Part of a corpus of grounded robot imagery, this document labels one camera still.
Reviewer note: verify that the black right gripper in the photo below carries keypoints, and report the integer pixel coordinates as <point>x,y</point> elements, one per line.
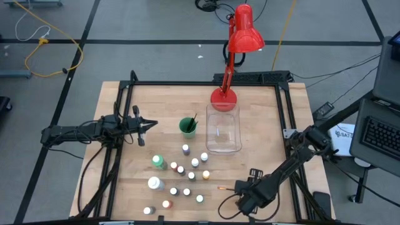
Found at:
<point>254,200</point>

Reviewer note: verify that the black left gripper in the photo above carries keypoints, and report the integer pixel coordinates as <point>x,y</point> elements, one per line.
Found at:
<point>134,126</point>

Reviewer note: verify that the large green paint bottle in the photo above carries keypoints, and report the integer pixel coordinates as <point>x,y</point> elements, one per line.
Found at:
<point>157,161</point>

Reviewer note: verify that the yellow paint bottle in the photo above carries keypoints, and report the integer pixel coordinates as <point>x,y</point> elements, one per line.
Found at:
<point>206,174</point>

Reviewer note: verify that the bright green paint bottle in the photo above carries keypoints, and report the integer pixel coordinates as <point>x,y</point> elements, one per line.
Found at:
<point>200,198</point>

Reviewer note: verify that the purple paint bottle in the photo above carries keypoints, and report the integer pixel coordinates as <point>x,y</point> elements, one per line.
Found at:
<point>186,147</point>

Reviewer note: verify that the red paint bottle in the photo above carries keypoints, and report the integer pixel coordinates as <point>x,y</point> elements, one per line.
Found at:
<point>174,166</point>

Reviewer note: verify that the dark green paint bottle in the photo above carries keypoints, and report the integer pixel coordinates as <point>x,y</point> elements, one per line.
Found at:
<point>191,176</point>

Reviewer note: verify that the brown paint bottle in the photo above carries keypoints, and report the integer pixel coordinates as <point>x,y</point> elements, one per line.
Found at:
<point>187,191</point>

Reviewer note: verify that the large white paint bottle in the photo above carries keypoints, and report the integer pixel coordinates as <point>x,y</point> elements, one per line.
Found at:
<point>154,182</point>

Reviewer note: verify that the blue paint bottle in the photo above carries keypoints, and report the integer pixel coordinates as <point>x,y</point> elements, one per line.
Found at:
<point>173,191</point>

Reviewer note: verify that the orange paint bottle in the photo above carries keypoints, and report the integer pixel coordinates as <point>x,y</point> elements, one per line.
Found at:
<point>166,204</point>

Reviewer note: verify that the grey paint bottle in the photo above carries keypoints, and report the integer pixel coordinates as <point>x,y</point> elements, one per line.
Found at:
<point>147,210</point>

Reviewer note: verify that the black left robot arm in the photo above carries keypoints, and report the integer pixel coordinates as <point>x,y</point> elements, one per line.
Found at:
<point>72,132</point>

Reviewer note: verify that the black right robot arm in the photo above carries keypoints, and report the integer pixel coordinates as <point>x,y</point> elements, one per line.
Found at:
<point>290,162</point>

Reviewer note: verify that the green plastic cup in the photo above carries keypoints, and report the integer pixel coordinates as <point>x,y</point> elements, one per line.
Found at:
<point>183,126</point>

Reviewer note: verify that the clear plastic bin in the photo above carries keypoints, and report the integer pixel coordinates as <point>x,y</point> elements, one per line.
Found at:
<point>223,131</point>

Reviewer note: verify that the silver mounting plate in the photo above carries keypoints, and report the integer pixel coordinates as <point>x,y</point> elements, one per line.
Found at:
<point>288,132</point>

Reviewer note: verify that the black flat pad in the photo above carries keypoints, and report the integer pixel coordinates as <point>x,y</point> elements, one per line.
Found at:
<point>322,204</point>

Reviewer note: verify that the white box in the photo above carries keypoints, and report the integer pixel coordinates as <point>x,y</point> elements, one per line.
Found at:
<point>343,143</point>

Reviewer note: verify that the black power brick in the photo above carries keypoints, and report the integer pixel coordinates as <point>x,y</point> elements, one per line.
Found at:
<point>325,109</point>

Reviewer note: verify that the black desk stand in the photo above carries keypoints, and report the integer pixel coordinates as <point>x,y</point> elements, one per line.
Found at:
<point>362,187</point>

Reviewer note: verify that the white disc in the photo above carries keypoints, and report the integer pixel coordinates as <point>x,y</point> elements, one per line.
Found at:
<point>362,162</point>

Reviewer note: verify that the red desk lamp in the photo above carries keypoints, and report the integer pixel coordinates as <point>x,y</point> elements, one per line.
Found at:
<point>247,34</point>

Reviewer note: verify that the grey stand base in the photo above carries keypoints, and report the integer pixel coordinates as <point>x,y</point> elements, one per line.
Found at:
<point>15,73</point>
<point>31,2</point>

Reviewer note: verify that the black laptop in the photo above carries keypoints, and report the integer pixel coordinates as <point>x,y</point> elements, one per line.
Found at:
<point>365,109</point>

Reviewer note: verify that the black keyboard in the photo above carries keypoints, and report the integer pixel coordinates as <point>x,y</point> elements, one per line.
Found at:
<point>381,137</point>

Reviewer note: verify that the dark grey desk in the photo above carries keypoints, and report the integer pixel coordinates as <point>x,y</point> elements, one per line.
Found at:
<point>386,78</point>

